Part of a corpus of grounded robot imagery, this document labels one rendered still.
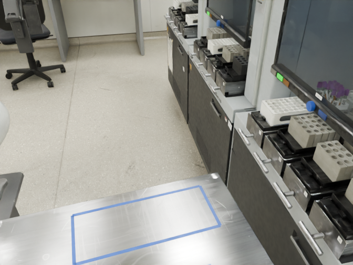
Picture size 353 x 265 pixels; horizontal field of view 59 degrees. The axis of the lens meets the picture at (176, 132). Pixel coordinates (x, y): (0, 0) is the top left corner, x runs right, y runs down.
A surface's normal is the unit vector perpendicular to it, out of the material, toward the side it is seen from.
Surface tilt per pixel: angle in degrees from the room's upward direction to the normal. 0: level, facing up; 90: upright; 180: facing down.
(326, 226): 90
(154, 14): 90
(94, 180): 0
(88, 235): 0
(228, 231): 0
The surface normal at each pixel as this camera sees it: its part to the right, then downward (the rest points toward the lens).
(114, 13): 0.20, 0.56
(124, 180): -0.01, -0.82
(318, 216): -0.98, 0.12
